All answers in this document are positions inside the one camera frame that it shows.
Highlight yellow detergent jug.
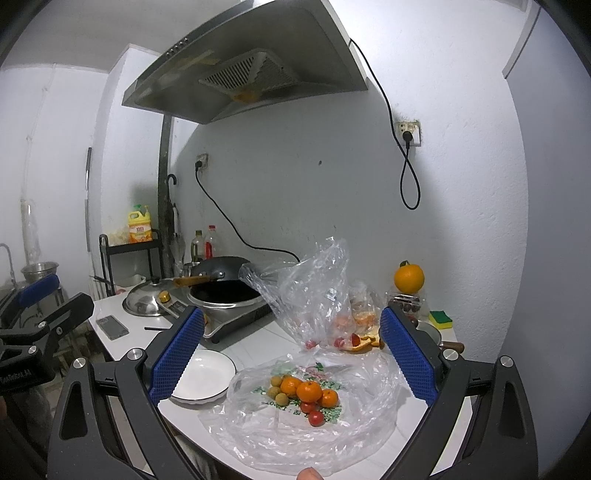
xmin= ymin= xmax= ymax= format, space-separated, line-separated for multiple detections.
xmin=127 ymin=204 xmax=152 ymax=243

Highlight steel dome pot lid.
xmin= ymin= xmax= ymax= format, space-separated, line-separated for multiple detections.
xmin=122 ymin=277 xmax=175 ymax=317

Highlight yellow green sponge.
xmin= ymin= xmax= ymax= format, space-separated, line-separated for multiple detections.
xmin=429 ymin=311 xmax=453 ymax=330

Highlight black metal rack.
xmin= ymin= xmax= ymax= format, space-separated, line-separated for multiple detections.
xmin=98 ymin=230 xmax=164 ymax=296

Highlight large mandarin orange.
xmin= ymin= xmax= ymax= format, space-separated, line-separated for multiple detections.
xmin=295 ymin=381 xmax=322 ymax=403

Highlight grey smartphone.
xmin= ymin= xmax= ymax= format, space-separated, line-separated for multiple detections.
xmin=96 ymin=315 xmax=129 ymax=341

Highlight right wall socket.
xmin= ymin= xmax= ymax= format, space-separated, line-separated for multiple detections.
xmin=394 ymin=121 xmax=422 ymax=147

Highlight crumpled clear plastic bag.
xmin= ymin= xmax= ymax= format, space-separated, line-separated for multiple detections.
xmin=239 ymin=237 xmax=384 ymax=353

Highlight oil bottle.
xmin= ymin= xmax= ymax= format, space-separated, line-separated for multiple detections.
xmin=190 ymin=230 xmax=205 ymax=263

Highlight steel induction cooker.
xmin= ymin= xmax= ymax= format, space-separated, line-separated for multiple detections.
xmin=158 ymin=287 xmax=274 ymax=345

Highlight black wok with wooden handle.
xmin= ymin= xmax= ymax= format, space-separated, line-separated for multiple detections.
xmin=172 ymin=256 xmax=249 ymax=287

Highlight tan longan fruit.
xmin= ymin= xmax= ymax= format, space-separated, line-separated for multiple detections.
xmin=266 ymin=387 xmax=280 ymax=399
xmin=270 ymin=376 xmax=283 ymax=387
xmin=274 ymin=393 xmax=290 ymax=406

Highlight clear box of dark fruit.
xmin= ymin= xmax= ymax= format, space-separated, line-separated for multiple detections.
xmin=387 ymin=286 xmax=429 ymax=322

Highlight flat printed plastic bag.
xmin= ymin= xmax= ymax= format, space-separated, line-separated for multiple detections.
xmin=200 ymin=349 xmax=404 ymax=475

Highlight left wall socket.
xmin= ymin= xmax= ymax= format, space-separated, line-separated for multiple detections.
xmin=195 ymin=153 xmax=209 ymax=171

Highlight steel pot by sink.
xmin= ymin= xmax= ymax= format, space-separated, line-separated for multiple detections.
xmin=21 ymin=261 xmax=59 ymax=284

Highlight wall socket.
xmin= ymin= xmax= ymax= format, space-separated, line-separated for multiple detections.
xmin=195 ymin=153 xmax=209 ymax=171
xmin=394 ymin=121 xmax=422 ymax=147

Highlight cooker power cable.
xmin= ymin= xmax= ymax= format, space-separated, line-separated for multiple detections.
xmin=194 ymin=161 xmax=302 ymax=263

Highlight orange peel pieces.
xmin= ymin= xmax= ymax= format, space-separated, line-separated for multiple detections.
xmin=345 ymin=334 xmax=385 ymax=353

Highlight yellow orange on box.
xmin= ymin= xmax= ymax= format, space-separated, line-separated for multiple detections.
xmin=394 ymin=260 xmax=425 ymax=295

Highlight red capped sauce bottle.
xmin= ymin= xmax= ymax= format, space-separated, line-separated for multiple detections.
xmin=204 ymin=225 xmax=218 ymax=259

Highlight small mandarin orange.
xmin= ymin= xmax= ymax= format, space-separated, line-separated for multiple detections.
xmin=318 ymin=389 xmax=339 ymax=409

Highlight black umbrella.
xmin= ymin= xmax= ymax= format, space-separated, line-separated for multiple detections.
xmin=166 ymin=173 xmax=185 ymax=276

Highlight steel range hood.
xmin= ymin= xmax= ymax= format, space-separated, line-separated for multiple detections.
xmin=122 ymin=1 xmax=367 ymax=124

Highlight white round plate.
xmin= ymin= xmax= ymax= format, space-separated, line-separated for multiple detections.
xmin=170 ymin=348 xmax=236 ymax=405

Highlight red cherry tomato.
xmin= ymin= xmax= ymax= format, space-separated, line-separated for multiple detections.
xmin=308 ymin=410 xmax=325 ymax=427
xmin=300 ymin=402 xmax=317 ymax=414

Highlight steel saucepan with lid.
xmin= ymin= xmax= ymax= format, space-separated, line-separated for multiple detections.
xmin=416 ymin=321 xmax=465 ymax=354

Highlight hood power cable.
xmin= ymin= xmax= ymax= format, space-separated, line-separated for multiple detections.
xmin=348 ymin=38 xmax=422 ymax=211

